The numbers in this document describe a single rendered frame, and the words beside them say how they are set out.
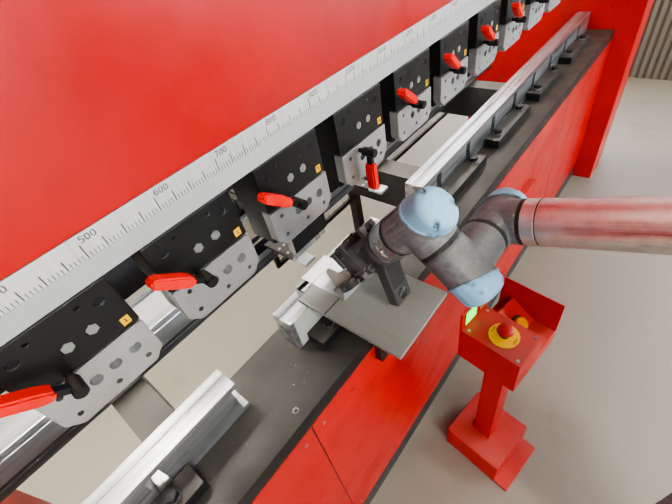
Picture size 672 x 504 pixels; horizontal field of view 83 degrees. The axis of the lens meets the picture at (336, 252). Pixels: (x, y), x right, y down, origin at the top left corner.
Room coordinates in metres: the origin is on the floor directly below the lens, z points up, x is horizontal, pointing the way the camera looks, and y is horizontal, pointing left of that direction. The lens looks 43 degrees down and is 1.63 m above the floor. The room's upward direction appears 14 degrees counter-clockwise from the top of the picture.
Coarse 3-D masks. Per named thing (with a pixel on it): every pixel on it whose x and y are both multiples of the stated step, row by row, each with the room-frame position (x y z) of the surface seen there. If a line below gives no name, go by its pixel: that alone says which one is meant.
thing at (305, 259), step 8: (248, 224) 0.83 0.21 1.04; (248, 232) 0.79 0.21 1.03; (256, 240) 0.77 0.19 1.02; (264, 240) 0.77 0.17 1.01; (256, 248) 0.75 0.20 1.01; (264, 248) 0.76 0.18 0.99; (272, 248) 0.74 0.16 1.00; (280, 248) 0.73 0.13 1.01; (288, 248) 0.73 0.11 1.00; (288, 256) 0.70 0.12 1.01; (304, 256) 0.68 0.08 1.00; (312, 256) 0.68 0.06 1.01; (304, 264) 0.66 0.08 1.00
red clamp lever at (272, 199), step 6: (264, 192) 0.51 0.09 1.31; (258, 198) 0.50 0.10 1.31; (264, 198) 0.49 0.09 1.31; (270, 198) 0.50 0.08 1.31; (276, 198) 0.50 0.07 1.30; (282, 198) 0.51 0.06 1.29; (288, 198) 0.52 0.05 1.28; (294, 198) 0.55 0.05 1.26; (300, 198) 0.55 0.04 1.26; (270, 204) 0.50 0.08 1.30; (276, 204) 0.50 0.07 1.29; (282, 204) 0.51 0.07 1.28; (288, 204) 0.52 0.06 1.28; (294, 204) 0.53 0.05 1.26; (300, 204) 0.53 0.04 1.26; (306, 204) 0.54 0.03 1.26
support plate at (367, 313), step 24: (312, 288) 0.58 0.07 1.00; (360, 288) 0.55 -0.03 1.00; (432, 288) 0.50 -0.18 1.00; (336, 312) 0.50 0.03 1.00; (360, 312) 0.48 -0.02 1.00; (384, 312) 0.47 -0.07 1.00; (408, 312) 0.46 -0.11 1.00; (432, 312) 0.44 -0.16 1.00; (360, 336) 0.43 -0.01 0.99; (384, 336) 0.41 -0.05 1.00; (408, 336) 0.40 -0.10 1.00
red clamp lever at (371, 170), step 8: (360, 152) 0.69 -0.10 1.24; (368, 152) 0.67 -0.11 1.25; (376, 152) 0.67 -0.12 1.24; (368, 160) 0.68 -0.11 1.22; (368, 168) 0.68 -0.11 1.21; (376, 168) 0.68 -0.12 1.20; (368, 176) 0.68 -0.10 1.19; (376, 176) 0.67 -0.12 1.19; (368, 184) 0.68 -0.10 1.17; (376, 184) 0.67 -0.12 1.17
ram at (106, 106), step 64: (0, 0) 0.42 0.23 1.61; (64, 0) 0.45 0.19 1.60; (128, 0) 0.49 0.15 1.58; (192, 0) 0.54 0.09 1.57; (256, 0) 0.60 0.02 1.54; (320, 0) 0.68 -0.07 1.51; (384, 0) 0.79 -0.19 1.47; (448, 0) 0.96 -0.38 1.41; (0, 64) 0.40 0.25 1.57; (64, 64) 0.43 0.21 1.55; (128, 64) 0.47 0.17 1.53; (192, 64) 0.52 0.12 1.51; (256, 64) 0.58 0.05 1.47; (320, 64) 0.67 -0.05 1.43; (384, 64) 0.78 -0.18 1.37; (0, 128) 0.38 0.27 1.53; (64, 128) 0.41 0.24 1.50; (128, 128) 0.45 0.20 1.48; (192, 128) 0.50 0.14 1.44; (0, 192) 0.36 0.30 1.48; (64, 192) 0.39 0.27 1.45; (128, 192) 0.42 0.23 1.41; (192, 192) 0.47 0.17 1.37; (0, 256) 0.33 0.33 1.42; (128, 256) 0.39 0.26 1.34; (0, 320) 0.30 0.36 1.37
